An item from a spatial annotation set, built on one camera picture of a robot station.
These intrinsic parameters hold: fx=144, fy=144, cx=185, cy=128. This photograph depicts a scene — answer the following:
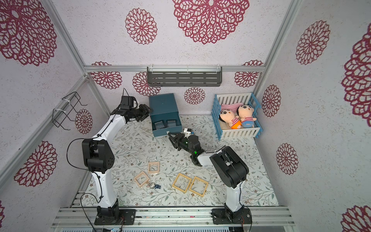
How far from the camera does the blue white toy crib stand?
3.35ft

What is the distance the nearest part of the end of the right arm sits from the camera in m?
0.74

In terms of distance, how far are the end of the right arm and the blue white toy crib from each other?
1.05 feet
